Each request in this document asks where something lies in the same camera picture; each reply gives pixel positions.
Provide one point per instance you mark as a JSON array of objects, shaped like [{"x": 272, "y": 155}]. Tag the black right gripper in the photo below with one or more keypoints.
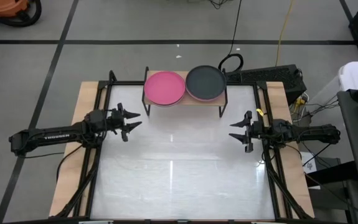
[{"x": 256, "y": 131}]

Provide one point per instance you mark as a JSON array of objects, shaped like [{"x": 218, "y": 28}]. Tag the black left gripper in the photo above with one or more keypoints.
[{"x": 116, "y": 121}]

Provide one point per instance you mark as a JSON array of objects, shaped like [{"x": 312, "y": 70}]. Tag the dark grey plate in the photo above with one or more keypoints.
[{"x": 206, "y": 82}]

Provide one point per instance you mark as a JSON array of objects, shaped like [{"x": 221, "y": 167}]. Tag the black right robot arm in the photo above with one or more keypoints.
[{"x": 306, "y": 132}]

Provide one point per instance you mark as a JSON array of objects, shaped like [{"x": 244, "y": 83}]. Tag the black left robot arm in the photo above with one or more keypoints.
[{"x": 54, "y": 137}]

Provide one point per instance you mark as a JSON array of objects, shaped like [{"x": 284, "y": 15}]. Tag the wooden shelf with black legs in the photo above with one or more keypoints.
[{"x": 219, "y": 102}]

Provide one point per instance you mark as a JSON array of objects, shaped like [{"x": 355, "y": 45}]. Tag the yellow tag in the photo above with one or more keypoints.
[{"x": 259, "y": 112}]

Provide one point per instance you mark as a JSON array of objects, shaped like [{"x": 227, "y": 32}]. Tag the purple plate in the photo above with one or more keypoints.
[{"x": 206, "y": 100}]

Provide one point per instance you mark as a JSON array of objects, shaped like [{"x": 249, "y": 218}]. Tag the yellow plug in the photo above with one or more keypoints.
[{"x": 299, "y": 103}]

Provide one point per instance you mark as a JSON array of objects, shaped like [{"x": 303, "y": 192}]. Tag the white paper label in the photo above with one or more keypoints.
[{"x": 309, "y": 162}]

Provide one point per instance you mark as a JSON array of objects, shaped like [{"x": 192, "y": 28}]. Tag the orange vacuum cleaner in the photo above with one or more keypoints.
[{"x": 4, "y": 7}]

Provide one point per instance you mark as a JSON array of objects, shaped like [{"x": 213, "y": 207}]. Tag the black table frame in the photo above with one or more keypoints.
[{"x": 121, "y": 83}]

